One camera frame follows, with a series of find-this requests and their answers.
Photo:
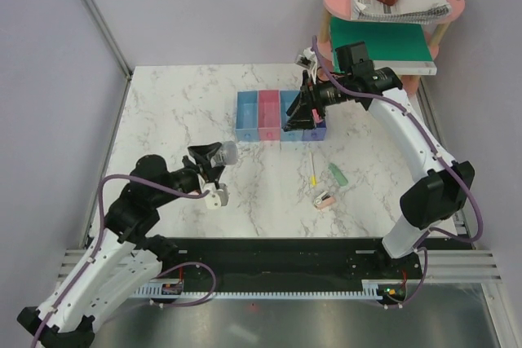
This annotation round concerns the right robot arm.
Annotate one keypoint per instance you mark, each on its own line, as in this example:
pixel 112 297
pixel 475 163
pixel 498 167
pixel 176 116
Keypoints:
pixel 442 185

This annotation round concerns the green book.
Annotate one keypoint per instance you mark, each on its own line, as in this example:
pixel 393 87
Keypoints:
pixel 401 47

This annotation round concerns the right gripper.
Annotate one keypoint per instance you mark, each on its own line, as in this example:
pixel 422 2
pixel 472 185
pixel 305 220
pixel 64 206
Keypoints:
pixel 309 99

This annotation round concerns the clear paperclip jar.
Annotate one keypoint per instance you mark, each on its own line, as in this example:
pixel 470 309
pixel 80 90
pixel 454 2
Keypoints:
pixel 227 154

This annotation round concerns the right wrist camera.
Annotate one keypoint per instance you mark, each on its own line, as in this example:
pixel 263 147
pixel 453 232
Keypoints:
pixel 307 59

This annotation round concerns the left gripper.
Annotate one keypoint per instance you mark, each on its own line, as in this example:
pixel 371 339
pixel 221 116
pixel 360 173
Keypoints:
pixel 213 174

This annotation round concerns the pink cap glue bottle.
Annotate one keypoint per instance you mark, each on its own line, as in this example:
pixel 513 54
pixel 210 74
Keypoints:
pixel 316 117

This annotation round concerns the pink drawer bin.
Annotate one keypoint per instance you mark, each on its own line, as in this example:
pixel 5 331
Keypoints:
pixel 269 117

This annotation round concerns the yellow cap white pen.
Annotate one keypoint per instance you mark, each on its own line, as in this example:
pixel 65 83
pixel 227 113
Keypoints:
pixel 313 172

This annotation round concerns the yellow foam roll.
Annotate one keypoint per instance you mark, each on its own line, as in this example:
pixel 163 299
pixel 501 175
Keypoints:
pixel 385 83

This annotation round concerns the pink correction tape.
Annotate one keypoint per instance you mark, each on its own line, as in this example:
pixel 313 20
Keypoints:
pixel 323 201

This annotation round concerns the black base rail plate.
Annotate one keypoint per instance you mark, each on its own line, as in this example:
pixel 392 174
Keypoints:
pixel 306 265

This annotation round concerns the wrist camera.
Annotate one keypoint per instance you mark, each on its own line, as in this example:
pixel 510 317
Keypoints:
pixel 307 59
pixel 217 195

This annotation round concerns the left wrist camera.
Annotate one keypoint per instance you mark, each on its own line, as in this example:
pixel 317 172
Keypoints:
pixel 217 195

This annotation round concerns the green highlighter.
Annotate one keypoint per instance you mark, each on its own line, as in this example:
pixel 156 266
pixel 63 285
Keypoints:
pixel 338 175

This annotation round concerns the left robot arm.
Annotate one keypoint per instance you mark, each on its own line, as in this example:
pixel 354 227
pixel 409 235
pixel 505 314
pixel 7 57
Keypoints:
pixel 122 257

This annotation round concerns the pink three tier shelf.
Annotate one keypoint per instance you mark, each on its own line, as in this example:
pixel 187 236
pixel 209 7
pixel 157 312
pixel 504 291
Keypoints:
pixel 339 9

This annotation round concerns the grey spiral notebook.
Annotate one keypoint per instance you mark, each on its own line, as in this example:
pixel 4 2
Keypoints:
pixel 400 11

